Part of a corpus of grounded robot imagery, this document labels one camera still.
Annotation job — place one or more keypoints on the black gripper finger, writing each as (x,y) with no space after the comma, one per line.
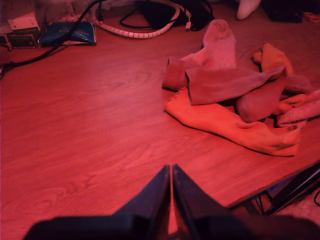
(152,200)
(192,200)

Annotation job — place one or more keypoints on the grey long sock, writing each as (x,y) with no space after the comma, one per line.
(225,85)
(173,75)

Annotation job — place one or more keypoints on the blue foil packet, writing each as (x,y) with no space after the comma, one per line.
(85,35)

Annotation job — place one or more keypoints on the small white round device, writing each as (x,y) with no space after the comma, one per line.
(246,10)

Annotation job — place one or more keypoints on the dark printed box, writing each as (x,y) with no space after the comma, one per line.
(22,40)

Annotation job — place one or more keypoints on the flat black object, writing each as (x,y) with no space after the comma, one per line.
(282,12)

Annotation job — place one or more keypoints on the small orange object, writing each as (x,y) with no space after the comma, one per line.
(312,17)

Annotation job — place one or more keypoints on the small white box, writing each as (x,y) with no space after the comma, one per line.
(23,22)

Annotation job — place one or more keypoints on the black metal table frame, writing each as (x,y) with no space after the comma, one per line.
(295,185)

